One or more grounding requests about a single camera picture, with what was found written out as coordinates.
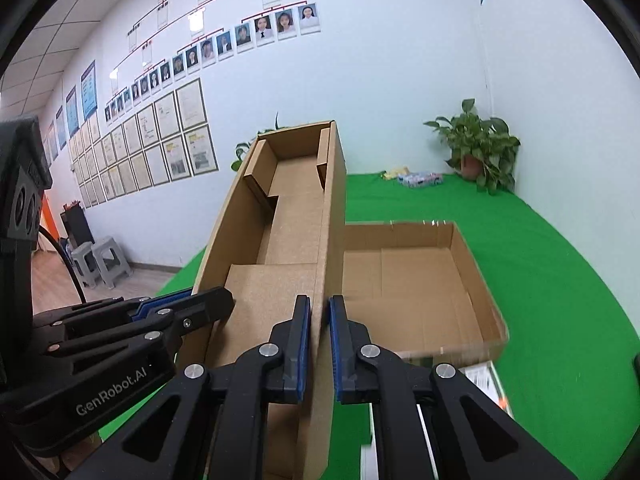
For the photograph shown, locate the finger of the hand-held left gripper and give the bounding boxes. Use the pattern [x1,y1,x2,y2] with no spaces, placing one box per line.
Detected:
[45,286,236,377]
[32,289,195,334]

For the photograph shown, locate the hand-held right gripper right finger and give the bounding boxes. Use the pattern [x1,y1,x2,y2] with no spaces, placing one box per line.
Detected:
[327,294,578,480]

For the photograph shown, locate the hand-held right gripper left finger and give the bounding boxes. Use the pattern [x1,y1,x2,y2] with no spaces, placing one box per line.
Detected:
[65,294,312,480]

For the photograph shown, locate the wide brown cardboard box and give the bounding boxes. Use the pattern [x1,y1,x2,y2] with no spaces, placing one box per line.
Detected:
[341,220,510,362]

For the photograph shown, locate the narrow brown cardboard box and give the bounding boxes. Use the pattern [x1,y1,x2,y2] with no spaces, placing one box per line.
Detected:
[192,120,347,480]

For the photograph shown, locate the long white green box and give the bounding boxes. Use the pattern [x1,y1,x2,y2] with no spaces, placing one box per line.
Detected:
[360,360,516,480]

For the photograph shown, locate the grey plastic stool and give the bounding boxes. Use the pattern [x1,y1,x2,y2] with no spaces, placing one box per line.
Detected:
[92,236,134,289]
[70,241,102,289]

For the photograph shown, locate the black cabinet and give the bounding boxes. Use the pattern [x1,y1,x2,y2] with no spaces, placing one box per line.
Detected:
[60,205,94,252]

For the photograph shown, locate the orange panel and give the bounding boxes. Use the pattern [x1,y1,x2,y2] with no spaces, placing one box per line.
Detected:
[39,194,62,254]

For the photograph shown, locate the green leafy plant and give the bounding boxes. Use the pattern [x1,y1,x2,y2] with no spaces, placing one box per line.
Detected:
[231,112,288,172]

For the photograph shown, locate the green table cloth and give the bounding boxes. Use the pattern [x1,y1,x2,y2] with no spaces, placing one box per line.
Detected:
[97,172,640,480]

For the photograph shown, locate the potted plant with terracotta pot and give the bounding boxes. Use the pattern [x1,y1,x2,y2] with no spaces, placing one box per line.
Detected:
[424,98,522,196]

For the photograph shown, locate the row of portrait photos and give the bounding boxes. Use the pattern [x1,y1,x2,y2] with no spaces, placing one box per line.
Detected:
[104,2,321,123]

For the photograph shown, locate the black cable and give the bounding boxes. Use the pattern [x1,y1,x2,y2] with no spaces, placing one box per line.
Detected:
[37,227,89,307]

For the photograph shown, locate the wall of framed certificates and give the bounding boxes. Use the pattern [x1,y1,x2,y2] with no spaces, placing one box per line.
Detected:
[42,77,220,211]

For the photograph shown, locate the blue wall poster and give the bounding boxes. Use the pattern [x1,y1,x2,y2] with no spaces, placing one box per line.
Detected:
[65,85,80,134]
[54,105,68,151]
[80,59,97,121]

